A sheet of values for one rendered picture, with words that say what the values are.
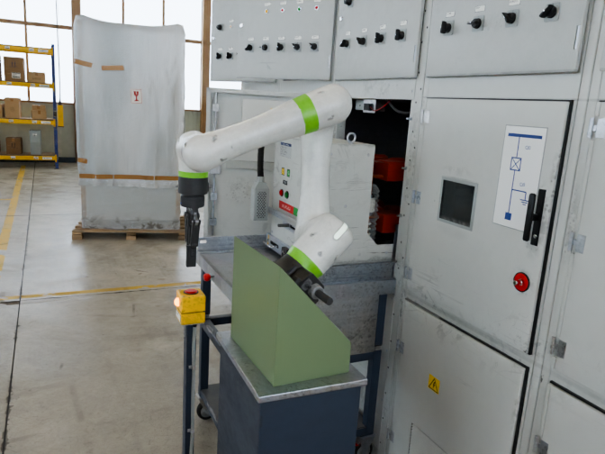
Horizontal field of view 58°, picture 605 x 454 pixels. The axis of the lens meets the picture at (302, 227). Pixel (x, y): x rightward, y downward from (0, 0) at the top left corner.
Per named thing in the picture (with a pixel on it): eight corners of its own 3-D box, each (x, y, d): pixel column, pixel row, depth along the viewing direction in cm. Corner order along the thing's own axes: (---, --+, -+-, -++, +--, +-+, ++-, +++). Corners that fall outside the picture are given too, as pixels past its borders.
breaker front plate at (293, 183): (313, 267, 212) (321, 143, 201) (268, 237, 254) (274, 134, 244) (316, 266, 212) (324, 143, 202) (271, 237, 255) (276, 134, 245)
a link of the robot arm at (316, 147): (325, 255, 190) (329, 103, 190) (340, 258, 174) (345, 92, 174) (289, 254, 186) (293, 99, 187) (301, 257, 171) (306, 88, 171)
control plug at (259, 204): (253, 221, 243) (255, 182, 239) (249, 218, 247) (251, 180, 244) (269, 220, 246) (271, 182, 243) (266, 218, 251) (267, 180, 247)
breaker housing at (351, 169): (316, 267, 212) (325, 141, 201) (270, 236, 255) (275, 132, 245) (421, 258, 233) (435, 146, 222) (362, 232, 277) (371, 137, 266)
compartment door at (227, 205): (203, 235, 278) (207, 87, 262) (325, 240, 285) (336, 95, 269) (203, 239, 272) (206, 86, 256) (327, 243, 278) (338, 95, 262)
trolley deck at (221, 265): (238, 310, 195) (239, 294, 193) (195, 261, 249) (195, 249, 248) (394, 293, 223) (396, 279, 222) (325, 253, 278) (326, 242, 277)
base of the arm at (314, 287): (333, 322, 152) (347, 306, 153) (306, 291, 143) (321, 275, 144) (287, 286, 173) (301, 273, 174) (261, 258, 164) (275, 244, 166)
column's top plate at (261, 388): (367, 385, 159) (368, 378, 159) (258, 404, 145) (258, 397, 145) (306, 326, 199) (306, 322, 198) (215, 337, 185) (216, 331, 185)
